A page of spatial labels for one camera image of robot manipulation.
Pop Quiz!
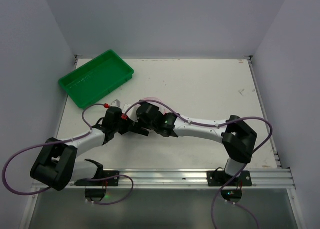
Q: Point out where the white mesh laundry bag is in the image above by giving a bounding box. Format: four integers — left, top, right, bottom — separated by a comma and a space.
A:
139, 96, 168, 115

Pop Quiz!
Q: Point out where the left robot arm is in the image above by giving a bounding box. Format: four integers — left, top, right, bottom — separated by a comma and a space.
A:
30, 104, 149, 191

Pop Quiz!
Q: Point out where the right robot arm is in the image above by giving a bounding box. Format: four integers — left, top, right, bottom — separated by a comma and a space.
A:
136, 102, 258, 177

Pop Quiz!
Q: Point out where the green plastic tray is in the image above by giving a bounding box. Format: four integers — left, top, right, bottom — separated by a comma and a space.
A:
58, 50, 134, 109

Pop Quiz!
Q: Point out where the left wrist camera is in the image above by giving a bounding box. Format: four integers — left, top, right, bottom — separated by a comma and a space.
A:
110, 99, 123, 110

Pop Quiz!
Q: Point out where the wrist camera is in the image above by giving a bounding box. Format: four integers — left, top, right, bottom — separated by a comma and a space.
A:
122, 104, 132, 113
110, 99, 123, 110

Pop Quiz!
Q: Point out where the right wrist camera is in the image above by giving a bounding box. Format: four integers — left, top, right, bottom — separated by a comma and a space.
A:
122, 104, 132, 113

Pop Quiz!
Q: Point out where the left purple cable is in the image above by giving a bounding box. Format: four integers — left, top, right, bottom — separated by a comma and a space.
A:
1, 103, 135, 206

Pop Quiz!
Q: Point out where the purple cable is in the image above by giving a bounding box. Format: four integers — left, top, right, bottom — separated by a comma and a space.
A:
121, 100, 275, 229
1, 103, 135, 206

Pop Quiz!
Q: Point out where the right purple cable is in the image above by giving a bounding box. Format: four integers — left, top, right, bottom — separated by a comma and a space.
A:
121, 100, 275, 229

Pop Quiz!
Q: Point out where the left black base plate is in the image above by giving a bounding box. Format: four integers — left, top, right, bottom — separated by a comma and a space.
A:
74, 170, 120, 202

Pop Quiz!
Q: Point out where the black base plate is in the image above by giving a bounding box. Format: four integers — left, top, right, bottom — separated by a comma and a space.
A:
74, 170, 120, 202
206, 167, 253, 203

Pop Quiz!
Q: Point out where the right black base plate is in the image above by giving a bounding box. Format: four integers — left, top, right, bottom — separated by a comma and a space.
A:
206, 167, 253, 203

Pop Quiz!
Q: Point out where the aluminium mounting rail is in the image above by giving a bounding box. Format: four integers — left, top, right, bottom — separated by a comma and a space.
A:
31, 167, 296, 190

